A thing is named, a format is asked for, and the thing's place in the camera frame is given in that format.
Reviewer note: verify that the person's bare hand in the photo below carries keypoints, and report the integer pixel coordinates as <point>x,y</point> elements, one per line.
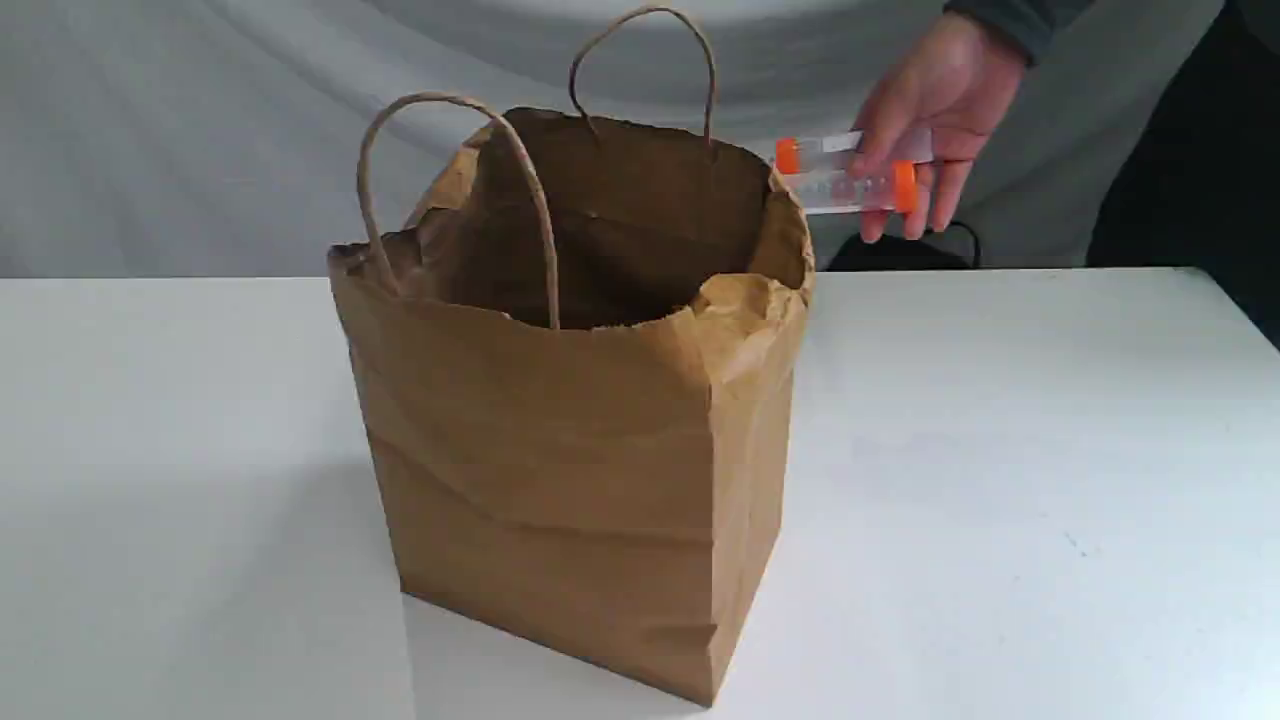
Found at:
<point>958,80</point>

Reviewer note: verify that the clear tube orange cap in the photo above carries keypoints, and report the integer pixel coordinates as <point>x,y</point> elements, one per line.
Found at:
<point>814,154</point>
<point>828,192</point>

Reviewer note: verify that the brown paper bag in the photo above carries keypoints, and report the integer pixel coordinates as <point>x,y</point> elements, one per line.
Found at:
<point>574,340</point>

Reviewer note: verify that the dark grey sleeve forearm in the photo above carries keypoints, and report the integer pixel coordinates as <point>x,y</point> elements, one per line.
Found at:
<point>1028,25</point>

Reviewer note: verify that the black object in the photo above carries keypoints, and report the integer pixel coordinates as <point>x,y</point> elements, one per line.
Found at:
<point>898,254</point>

